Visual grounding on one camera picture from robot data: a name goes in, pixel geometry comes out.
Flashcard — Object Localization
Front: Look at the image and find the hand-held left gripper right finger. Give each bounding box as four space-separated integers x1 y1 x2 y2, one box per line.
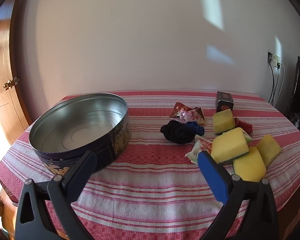
197 151 279 240

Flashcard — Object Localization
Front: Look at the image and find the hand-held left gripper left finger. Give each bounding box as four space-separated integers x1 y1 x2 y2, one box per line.
15 150 98 240

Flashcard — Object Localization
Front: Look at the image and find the white pink flower wipe packet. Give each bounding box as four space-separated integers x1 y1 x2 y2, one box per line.
185 138 213 164

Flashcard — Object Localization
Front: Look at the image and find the yellow sponge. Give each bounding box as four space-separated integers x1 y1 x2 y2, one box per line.
233 146 267 183
255 134 283 168
213 109 236 135
211 127 250 164

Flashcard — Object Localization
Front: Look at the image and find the round metal cookie tin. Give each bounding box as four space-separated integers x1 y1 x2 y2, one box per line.
28 93 132 176

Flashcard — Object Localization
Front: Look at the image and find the blue scrunchie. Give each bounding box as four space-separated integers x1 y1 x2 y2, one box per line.
186 121 206 137

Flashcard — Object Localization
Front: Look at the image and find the black scrunchie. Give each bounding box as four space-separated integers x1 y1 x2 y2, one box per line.
160 120 194 144

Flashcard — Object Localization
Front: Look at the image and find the glossy red candy packet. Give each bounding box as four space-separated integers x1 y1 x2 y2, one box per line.
234 117 254 136

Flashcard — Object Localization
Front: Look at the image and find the pink floral candy packet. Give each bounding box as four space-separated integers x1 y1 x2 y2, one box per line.
177 109 206 126

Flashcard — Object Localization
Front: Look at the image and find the bright red candy packet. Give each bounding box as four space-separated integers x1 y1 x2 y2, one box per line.
169 102 190 118

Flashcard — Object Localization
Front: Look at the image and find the red striped tablecloth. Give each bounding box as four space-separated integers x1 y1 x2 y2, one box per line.
0 89 300 240

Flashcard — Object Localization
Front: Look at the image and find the dark cardboard box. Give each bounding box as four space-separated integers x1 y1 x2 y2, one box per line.
215 91 234 113

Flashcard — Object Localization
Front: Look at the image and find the wooden door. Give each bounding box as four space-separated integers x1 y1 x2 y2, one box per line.
0 0 32 147

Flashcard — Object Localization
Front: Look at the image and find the brass door knob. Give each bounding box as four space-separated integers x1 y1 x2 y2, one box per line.
3 76 22 91

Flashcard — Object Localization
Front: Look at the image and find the dark flat panel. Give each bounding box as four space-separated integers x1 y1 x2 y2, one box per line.
287 56 300 137

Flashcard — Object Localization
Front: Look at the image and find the black cable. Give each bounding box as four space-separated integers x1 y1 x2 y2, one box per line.
268 61 277 106

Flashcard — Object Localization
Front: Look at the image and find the white cable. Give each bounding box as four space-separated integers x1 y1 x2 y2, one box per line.
274 63 286 105

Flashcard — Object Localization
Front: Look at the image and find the white wall socket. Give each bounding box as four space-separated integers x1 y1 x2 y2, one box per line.
268 51 282 68

